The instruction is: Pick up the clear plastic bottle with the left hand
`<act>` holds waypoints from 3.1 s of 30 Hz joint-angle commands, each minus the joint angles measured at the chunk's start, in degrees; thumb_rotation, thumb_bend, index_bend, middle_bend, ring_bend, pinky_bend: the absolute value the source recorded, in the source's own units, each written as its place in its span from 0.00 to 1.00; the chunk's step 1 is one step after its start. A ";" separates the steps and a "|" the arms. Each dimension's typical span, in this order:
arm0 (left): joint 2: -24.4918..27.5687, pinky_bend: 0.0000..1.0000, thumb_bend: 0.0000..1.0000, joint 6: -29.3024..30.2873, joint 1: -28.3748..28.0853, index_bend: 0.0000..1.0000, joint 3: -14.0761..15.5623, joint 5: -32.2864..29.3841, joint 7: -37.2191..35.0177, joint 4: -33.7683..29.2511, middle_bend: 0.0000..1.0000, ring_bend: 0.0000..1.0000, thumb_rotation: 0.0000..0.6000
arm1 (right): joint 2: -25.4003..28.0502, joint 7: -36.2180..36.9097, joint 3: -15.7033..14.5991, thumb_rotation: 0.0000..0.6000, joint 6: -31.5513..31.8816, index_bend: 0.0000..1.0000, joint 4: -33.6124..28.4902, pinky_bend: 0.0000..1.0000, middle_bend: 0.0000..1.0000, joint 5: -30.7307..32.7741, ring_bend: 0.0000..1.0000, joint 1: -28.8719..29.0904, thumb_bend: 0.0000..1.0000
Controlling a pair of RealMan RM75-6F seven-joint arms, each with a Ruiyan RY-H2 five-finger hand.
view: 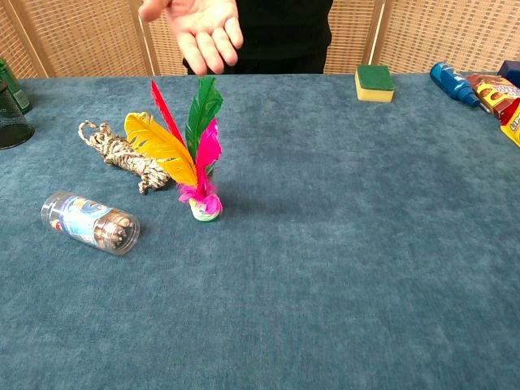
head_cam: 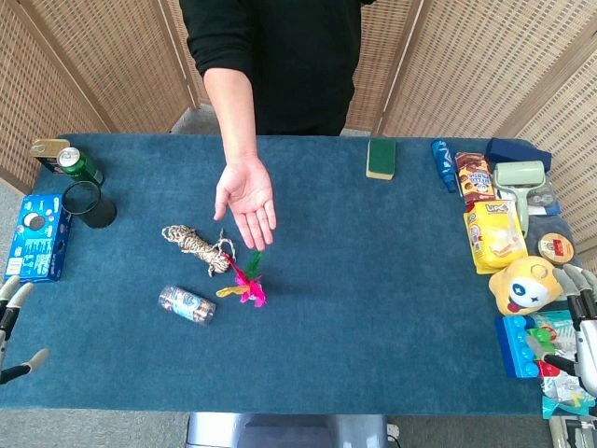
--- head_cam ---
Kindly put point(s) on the robot right five-finger hand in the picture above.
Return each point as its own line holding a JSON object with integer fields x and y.
{"x": 585, "y": 345}

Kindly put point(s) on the robot left five-finger hand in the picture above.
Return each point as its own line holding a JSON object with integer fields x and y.
{"x": 10, "y": 305}

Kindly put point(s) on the person's bare hand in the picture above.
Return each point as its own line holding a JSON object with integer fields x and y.
{"x": 247, "y": 196}

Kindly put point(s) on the clear can with blue label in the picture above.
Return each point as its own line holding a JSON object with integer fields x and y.
{"x": 186, "y": 303}

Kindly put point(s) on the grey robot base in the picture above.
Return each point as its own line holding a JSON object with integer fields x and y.
{"x": 287, "y": 431}

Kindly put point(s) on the person's bare forearm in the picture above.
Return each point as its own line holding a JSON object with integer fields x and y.
{"x": 233, "y": 112}

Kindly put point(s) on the teal toothbrush blister pack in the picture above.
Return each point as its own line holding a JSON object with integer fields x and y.
{"x": 557, "y": 329}

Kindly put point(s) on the teal and white packet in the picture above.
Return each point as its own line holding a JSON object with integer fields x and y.
{"x": 566, "y": 396}

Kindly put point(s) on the blue toy building block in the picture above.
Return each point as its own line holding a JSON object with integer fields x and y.
{"x": 515, "y": 347}

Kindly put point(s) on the blue cookie box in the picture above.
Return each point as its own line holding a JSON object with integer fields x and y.
{"x": 39, "y": 238}

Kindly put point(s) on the yellow plush toy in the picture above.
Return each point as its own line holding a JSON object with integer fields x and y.
{"x": 524, "y": 287}

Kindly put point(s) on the colourful feather shuttlecock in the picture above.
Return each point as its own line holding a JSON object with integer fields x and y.
{"x": 249, "y": 287}

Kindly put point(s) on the round tin with red label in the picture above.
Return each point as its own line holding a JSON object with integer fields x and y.
{"x": 556, "y": 246}

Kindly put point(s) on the dark grey folded cloth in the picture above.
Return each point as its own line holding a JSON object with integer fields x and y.
{"x": 536, "y": 233}

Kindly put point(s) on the black mesh pen cup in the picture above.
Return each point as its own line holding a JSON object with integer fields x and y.
{"x": 88, "y": 205}

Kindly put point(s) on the green and yellow sponge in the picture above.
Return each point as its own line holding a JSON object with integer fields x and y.
{"x": 381, "y": 158}

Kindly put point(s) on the yellow snack bag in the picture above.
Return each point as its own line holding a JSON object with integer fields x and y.
{"x": 494, "y": 235}

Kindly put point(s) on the person's black-clothed torso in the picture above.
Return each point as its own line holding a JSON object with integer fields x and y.
{"x": 289, "y": 56}

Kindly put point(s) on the blue card blister pack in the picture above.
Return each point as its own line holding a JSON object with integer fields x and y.
{"x": 545, "y": 200}

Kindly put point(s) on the green bottle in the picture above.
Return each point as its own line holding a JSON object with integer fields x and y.
{"x": 81, "y": 165}

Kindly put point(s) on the flat gold tin can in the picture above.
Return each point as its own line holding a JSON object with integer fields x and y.
{"x": 46, "y": 151}

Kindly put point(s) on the pale green lint roller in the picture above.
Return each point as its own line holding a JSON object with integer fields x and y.
{"x": 518, "y": 179}

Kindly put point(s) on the blue plastic bottle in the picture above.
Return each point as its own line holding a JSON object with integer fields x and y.
{"x": 442, "y": 163}

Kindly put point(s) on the red snack packet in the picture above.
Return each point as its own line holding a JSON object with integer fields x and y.
{"x": 474, "y": 179}

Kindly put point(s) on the navy blue box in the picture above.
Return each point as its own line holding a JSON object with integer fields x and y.
{"x": 517, "y": 153}

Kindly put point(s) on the wicker folding screen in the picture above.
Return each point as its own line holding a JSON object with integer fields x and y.
{"x": 93, "y": 60}
{"x": 490, "y": 65}

